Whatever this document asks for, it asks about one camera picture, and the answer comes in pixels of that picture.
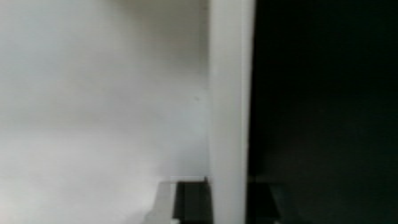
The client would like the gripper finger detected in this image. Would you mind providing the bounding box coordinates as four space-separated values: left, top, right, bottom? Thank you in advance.
145 182 180 224

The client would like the white square tabletop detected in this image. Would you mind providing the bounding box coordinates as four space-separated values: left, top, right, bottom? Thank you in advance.
0 0 255 224

